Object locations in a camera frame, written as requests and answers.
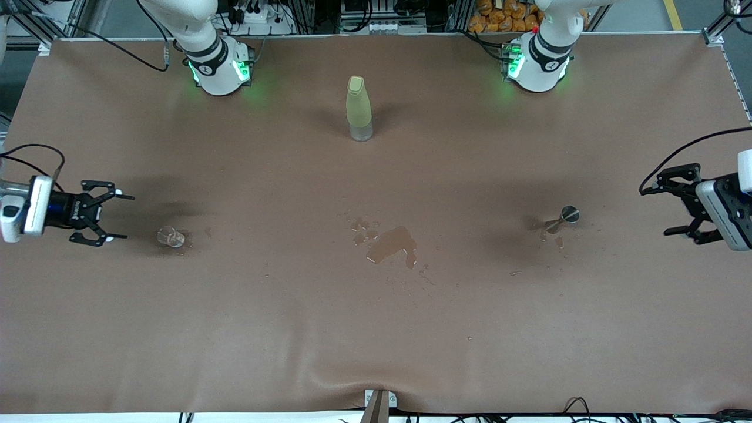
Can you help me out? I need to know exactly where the clear glass measuring beaker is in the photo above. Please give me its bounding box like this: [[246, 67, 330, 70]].
[[157, 226, 187, 249]]

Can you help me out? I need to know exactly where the stainless steel jigger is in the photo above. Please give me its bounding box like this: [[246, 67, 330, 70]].
[[544, 205, 581, 234]]

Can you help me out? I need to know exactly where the yellow-green shaker bottle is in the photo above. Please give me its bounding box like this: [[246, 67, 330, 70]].
[[345, 75, 375, 143]]

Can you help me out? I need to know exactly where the white power strip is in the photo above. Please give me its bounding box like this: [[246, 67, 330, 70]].
[[226, 3, 296, 36]]

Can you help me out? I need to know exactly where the orange round items pile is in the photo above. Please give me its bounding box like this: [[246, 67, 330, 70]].
[[468, 0, 590, 33]]

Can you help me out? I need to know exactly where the large spilled liquid puddle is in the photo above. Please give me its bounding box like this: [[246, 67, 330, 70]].
[[351, 217, 419, 270]]

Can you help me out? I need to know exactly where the brown table mat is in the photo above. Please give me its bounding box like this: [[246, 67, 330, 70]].
[[0, 32, 752, 415]]

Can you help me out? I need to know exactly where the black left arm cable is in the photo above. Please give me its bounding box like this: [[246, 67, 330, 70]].
[[639, 126, 752, 195]]

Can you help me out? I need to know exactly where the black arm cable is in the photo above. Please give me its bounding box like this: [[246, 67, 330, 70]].
[[639, 126, 752, 195], [0, 0, 172, 194]]

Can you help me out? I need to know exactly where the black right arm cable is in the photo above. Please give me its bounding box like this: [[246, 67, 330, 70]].
[[0, 0, 172, 194]]

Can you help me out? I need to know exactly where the black looped cable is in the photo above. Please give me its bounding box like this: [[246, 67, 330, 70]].
[[563, 397, 592, 423]]

